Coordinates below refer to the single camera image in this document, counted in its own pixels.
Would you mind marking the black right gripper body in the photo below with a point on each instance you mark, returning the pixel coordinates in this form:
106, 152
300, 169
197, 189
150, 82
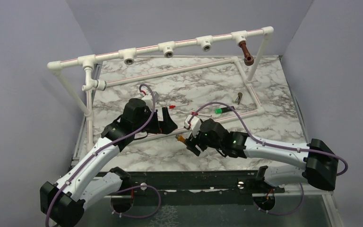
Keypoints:
201, 141

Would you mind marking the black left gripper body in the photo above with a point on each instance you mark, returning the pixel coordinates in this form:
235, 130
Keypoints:
152, 126

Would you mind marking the orange water faucet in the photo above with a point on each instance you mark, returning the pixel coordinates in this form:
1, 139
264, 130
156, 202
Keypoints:
180, 138

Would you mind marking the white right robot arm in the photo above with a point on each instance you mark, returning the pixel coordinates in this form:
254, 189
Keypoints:
313, 163

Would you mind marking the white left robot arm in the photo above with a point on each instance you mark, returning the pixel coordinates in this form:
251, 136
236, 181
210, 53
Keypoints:
66, 200

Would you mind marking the brown water faucet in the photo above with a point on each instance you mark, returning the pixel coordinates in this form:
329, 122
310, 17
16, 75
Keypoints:
247, 57

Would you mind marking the red capped white stick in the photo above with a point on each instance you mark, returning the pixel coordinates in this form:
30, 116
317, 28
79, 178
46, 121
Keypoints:
177, 106

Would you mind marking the green capped marker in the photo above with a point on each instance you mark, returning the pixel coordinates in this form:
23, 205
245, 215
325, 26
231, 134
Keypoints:
223, 110

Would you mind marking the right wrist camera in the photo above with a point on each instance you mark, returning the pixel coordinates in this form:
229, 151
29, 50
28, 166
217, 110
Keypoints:
192, 123

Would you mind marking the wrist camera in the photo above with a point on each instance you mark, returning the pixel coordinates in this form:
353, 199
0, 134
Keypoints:
192, 123
151, 103

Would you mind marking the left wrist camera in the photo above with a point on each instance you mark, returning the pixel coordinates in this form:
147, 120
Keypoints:
151, 103

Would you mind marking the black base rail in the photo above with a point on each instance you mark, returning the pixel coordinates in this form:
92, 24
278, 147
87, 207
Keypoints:
184, 188

